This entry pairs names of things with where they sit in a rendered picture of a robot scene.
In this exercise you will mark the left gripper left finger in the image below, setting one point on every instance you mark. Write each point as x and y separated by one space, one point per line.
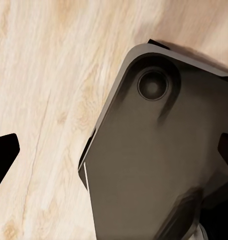
9 149

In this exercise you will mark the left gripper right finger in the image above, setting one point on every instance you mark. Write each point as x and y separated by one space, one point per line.
223 147

